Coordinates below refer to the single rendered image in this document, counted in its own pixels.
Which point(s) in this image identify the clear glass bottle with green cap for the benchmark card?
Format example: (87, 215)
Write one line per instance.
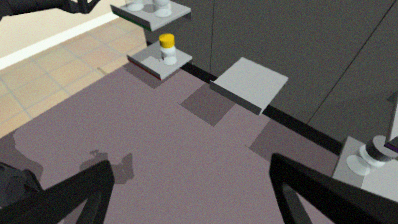
(134, 5)

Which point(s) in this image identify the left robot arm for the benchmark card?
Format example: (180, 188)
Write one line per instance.
(12, 180)

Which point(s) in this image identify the white bottle with yellow cap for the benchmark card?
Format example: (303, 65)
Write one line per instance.
(168, 50)

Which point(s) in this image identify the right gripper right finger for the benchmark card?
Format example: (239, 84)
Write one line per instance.
(340, 202)

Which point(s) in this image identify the clear bottle with red cap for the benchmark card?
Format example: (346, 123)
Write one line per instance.
(162, 8)

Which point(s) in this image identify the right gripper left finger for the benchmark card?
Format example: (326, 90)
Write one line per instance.
(53, 204)

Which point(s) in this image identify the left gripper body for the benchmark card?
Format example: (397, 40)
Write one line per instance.
(65, 5)

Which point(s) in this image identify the grey bottle with ribbed cap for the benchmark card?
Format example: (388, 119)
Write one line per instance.
(365, 160)

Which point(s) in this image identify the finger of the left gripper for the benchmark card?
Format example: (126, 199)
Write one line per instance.
(90, 5)

